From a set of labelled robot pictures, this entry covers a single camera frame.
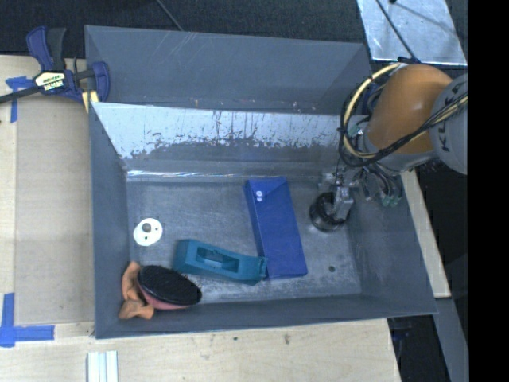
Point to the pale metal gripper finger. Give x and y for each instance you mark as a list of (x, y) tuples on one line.
[(343, 202)]

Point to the black round cup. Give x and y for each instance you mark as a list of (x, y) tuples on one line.
[(323, 215)]

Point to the blue flat box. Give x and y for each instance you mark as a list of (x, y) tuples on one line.
[(278, 233)]

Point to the grey metal bin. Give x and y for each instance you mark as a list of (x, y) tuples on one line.
[(222, 70)]

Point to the teal plastic tape dispenser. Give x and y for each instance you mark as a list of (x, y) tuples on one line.
[(191, 259)]

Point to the white round disc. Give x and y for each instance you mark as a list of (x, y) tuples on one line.
[(153, 235)]

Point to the black and pink round brush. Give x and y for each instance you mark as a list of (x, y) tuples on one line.
[(169, 285)]

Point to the orange cloth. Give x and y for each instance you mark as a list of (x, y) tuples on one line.
[(129, 283)]

